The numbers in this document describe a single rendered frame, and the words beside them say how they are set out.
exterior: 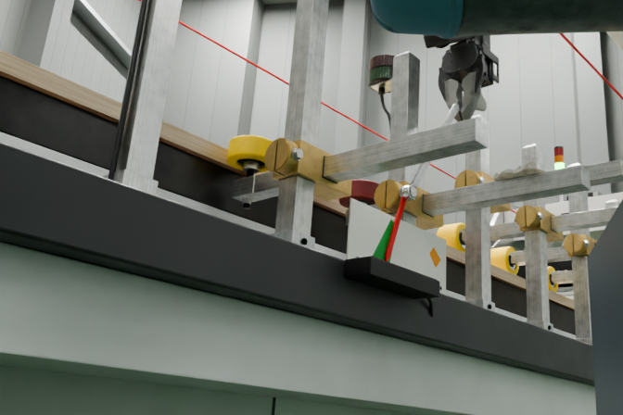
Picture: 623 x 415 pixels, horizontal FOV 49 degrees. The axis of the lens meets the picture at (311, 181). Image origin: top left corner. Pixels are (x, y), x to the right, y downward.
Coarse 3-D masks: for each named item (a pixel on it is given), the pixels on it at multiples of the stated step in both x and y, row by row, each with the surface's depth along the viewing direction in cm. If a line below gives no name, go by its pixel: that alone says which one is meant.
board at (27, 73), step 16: (0, 64) 87; (16, 64) 89; (32, 64) 90; (16, 80) 89; (32, 80) 90; (48, 80) 92; (64, 80) 93; (64, 96) 93; (80, 96) 95; (96, 96) 97; (96, 112) 97; (112, 112) 98; (176, 128) 106; (176, 144) 106; (192, 144) 108; (208, 144) 111; (208, 160) 112; (224, 160) 113; (336, 208) 132; (448, 256) 159; (464, 256) 164; (496, 272) 174; (560, 304) 201
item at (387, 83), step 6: (384, 66) 124; (384, 78) 123; (372, 84) 126; (378, 84) 125; (384, 84) 125; (390, 84) 125; (378, 90) 126; (384, 90) 126; (390, 90) 127; (384, 102) 125; (384, 108) 124
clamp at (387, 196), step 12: (384, 192) 112; (396, 192) 110; (420, 192) 115; (384, 204) 111; (396, 204) 111; (408, 204) 112; (420, 204) 114; (420, 216) 114; (432, 216) 116; (420, 228) 120; (432, 228) 120
